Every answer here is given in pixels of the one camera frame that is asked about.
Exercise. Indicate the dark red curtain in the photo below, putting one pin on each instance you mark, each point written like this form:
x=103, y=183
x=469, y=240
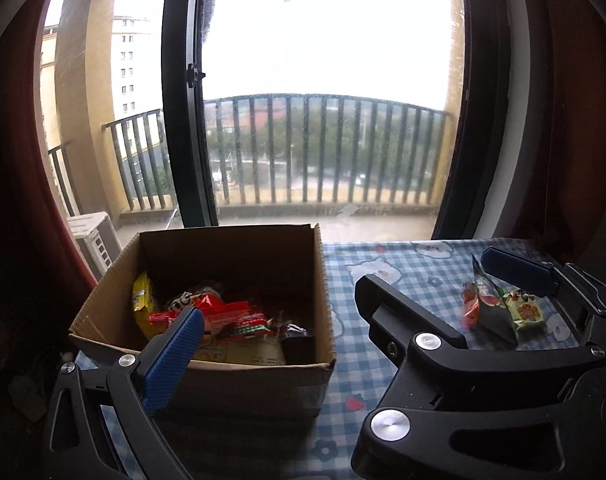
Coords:
x=573, y=135
x=13, y=160

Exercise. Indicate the small yellow-green cartoon packet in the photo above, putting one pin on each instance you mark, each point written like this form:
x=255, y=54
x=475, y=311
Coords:
x=525, y=312

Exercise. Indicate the clear packet brown-red snack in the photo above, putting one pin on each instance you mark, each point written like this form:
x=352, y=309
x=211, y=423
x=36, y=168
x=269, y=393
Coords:
x=298, y=342

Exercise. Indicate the balcony railing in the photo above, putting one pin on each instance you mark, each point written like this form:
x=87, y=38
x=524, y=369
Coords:
x=308, y=96

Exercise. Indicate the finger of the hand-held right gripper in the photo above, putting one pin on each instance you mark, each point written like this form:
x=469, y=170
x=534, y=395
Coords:
x=518, y=271
x=433, y=375

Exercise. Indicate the white air conditioner unit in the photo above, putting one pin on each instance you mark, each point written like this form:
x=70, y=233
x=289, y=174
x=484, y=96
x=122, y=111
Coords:
x=95, y=242

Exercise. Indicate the red white snack bag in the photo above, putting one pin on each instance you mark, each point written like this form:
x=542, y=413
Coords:
x=183, y=301

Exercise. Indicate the blue checked printed tablecloth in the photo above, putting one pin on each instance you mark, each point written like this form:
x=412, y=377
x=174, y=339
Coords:
x=433, y=290

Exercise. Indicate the tall red snack sachet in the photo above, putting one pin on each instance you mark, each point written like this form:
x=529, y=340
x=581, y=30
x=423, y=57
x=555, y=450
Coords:
x=245, y=329

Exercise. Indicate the black window frame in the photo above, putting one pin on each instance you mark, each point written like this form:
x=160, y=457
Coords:
x=180, y=60

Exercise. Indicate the dark grey hanging cloth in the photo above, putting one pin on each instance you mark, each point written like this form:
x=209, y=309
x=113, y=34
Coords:
x=209, y=0

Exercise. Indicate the clear packet orange snacks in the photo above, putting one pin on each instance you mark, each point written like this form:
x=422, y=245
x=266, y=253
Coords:
x=470, y=310

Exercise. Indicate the apartment building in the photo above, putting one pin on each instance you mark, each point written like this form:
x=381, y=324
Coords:
x=133, y=60

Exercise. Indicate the plain red snack packet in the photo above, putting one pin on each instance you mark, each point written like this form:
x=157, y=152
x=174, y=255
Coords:
x=163, y=317

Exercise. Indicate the brown cardboard box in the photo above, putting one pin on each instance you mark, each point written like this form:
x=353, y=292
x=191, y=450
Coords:
x=263, y=390

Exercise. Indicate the black window latch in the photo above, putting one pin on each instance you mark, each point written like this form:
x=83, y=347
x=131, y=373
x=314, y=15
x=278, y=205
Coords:
x=195, y=74

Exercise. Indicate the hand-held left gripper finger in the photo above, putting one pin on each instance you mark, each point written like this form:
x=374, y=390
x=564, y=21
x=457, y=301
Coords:
x=175, y=355

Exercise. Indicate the green snack bag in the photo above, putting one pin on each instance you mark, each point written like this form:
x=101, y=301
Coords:
x=493, y=315

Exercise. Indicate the pale yellow snack packet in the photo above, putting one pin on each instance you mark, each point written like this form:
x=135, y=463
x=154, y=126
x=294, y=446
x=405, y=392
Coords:
x=243, y=355

